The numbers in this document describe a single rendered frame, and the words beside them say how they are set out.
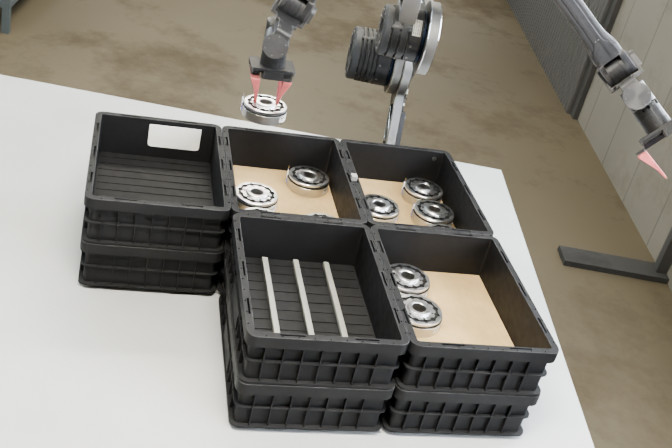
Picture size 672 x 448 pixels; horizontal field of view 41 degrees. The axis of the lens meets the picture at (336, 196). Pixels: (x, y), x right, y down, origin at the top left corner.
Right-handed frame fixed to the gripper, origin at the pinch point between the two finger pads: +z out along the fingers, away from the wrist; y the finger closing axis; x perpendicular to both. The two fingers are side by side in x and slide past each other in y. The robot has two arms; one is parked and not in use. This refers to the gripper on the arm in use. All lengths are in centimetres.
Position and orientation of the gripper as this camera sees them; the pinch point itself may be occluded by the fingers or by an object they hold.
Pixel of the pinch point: (266, 99)
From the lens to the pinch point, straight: 211.2
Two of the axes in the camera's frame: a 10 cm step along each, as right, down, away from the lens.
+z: -2.0, 8.5, 5.0
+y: 9.7, 0.9, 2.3
